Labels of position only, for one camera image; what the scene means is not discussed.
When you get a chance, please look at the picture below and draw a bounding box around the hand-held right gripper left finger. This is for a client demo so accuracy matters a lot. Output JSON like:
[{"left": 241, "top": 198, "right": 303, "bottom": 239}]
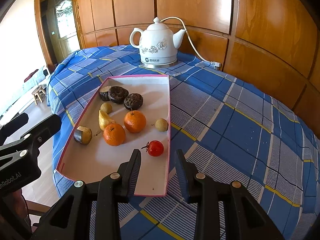
[{"left": 30, "top": 149, "right": 142, "bottom": 240}]

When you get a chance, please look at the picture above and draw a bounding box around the orange mandarin with stem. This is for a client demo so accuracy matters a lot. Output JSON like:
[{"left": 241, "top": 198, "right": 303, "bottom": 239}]
[{"left": 124, "top": 106, "right": 147, "bottom": 133}]

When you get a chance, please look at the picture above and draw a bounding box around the person's left hand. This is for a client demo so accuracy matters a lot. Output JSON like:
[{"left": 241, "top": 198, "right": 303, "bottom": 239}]
[{"left": 0, "top": 189, "right": 32, "bottom": 233}]

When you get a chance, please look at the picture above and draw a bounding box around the wooden glazed door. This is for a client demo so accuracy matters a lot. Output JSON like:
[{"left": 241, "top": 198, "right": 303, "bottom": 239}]
[{"left": 34, "top": 0, "right": 82, "bottom": 68}]

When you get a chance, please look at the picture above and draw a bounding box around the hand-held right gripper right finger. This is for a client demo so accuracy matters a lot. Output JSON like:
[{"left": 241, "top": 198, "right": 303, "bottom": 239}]
[{"left": 174, "top": 149, "right": 285, "bottom": 240}]

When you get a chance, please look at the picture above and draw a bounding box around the blue plaid bed sheet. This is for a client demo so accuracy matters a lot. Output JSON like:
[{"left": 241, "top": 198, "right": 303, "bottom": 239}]
[{"left": 46, "top": 45, "right": 320, "bottom": 240}]

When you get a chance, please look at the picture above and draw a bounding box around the tan longan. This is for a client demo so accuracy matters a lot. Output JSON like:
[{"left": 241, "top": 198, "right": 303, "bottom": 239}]
[
  {"left": 100, "top": 102, "right": 113, "bottom": 114},
  {"left": 155, "top": 119, "right": 168, "bottom": 132}
]

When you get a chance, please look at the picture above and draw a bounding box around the white ceramic electric kettle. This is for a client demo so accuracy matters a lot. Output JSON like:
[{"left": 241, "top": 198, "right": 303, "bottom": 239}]
[{"left": 129, "top": 17, "right": 187, "bottom": 68}]

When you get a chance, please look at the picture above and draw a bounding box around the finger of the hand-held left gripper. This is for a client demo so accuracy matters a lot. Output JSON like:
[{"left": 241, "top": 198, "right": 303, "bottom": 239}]
[
  {"left": 0, "top": 115, "right": 62, "bottom": 159},
  {"left": 0, "top": 112, "right": 28, "bottom": 137}
]

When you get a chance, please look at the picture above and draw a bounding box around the wooden panelled wardrobe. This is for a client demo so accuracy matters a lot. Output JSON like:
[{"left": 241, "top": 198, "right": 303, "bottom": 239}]
[{"left": 75, "top": 0, "right": 320, "bottom": 130}]

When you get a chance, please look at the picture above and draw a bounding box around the pink-rimmed white cardboard tray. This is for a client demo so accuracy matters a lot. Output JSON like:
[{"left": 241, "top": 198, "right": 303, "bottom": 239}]
[{"left": 55, "top": 74, "right": 172, "bottom": 197}]

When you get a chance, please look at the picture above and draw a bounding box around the small wooden stool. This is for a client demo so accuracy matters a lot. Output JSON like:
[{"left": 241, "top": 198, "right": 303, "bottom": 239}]
[{"left": 31, "top": 85, "right": 47, "bottom": 103}]

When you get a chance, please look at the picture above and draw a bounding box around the white bench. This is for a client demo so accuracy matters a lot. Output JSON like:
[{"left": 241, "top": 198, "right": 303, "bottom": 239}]
[{"left": 0, "top": 65, "right": 52, "bottom": 120}]

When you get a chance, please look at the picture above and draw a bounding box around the white power cable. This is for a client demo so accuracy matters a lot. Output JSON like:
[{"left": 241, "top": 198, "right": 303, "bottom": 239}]
[{"left": 160, "top": 17, "right": 222, "bottom": 70}]

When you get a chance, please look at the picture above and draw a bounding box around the yellow mango slice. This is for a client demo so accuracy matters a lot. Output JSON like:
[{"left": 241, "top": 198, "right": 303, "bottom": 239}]
[{"left": 98, "top": 110, "right": 117, "bottom": 131}]

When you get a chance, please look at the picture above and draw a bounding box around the small red tomato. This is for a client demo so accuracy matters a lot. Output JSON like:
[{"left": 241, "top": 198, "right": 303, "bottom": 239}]
[{"left": 141, "top": 140, "right": 164, "bottom": 157}]

